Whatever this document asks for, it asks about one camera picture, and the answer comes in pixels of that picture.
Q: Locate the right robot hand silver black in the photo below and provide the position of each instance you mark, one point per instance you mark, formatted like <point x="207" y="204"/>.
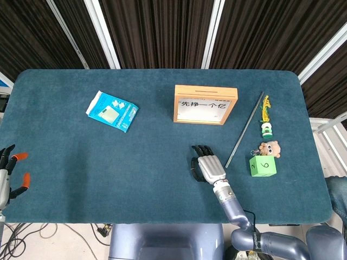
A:
<point x="211" y="168"/>

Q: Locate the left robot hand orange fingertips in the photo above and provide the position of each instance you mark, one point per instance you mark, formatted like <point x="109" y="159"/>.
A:
<point x="3" y="187"/>

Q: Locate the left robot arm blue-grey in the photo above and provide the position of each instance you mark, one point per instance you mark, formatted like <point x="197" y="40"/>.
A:
<point x="1" y="224"/>

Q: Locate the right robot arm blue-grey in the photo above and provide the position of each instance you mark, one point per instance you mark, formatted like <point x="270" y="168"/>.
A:
<point x="233" y="208"/>

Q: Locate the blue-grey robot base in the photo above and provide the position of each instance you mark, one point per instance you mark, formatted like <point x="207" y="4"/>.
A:
<point x="165" y="241"/>

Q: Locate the thin dark grey rod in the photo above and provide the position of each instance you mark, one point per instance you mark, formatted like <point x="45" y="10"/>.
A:
<point x="244" y="130"/>

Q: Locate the green numbered cube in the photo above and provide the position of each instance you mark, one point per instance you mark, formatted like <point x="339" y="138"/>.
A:
<point x="263" y="166"/>

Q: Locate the yellow green pipe cleaner toy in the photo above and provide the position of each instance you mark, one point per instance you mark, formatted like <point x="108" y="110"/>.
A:
<point x="266" y="130"/>

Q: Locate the black waste bin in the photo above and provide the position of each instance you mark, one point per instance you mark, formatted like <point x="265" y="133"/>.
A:
<point x="230" y="254"/>

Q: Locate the teal table mat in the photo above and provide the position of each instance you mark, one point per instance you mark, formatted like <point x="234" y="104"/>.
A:
<point x="108" y="176"/>

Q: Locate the white blue board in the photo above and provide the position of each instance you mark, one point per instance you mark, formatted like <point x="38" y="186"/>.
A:
<point x="5" y="82"/>

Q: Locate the black power plug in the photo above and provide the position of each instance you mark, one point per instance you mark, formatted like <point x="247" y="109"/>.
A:
<point x="104" y="230"/>

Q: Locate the blue tissue packet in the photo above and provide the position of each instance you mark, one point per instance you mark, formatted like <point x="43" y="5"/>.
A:
<point x="111" y="112"/>

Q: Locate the blue jeans leg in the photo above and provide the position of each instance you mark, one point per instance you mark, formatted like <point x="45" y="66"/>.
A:
<point x="339" y="195"/>

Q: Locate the black pleated curtain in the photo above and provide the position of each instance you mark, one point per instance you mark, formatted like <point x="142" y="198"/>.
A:
<point x="162" y="32"/>

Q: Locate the wooden box with sign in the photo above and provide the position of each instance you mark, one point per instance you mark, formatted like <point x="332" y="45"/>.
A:
<point x="203" y="112"/>

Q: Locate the white aluminium frame rails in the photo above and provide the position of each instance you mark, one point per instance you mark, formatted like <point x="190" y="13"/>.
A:
<point x="329" y="124"/>

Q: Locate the white aluminium frame post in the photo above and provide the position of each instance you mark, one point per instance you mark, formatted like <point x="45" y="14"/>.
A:
<point x="322" y="54"/>
<point x="103" y="32"/>
<point x="212" y="32"/>

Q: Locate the thin grey frame bar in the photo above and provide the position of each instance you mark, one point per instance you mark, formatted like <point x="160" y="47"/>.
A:
<point x="67" y="32"/>

